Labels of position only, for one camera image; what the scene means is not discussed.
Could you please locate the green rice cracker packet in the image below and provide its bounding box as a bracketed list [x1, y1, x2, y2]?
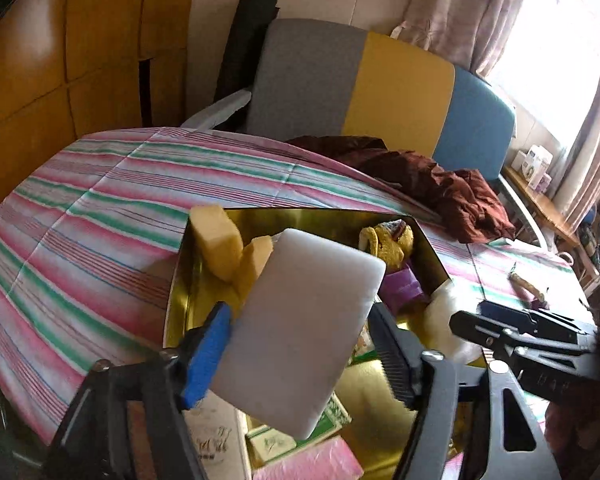
[508, 266, 548, 310]

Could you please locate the purple snack packet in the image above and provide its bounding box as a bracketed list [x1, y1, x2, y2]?
[378, 266, 427, 313]

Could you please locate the white green carton box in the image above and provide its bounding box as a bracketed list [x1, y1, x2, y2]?
[183, 391, 252, 480]

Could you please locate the gold storage tin box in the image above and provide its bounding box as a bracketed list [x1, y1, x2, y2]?
[162, 206, 487, 480]

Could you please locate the small green tea box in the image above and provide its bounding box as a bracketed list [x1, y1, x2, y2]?
[244, 393, 352, 466]

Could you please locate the pink plastic item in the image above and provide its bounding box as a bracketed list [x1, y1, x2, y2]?
[252, 437, 364, 480]

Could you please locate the wooden side shelf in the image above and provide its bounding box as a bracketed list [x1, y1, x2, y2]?
[502, 166, 580, 247]

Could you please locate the maroon crumpled blanket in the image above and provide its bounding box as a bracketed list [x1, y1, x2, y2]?
[289, 136, 516, 244]

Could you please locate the white product box on shelf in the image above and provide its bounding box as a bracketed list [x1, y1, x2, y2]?
[520, 144, 553, 190]

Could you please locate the yellow sponge block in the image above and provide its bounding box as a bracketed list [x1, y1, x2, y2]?
[189, 205, 244, 282]
[232, 235, 273, 302]

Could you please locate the striped bed sheet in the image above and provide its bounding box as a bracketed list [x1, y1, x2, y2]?
[0, 128, 591, 442]

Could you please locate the grey yellow blue chair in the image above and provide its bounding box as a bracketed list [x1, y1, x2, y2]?
[187, 20, 515, 190]

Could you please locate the pink patterned curtain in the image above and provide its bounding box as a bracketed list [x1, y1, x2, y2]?
[390, 0, 600, 229]

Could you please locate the wooden wardrobe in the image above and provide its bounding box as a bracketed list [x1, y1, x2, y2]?
[0, 0, 192, 203]

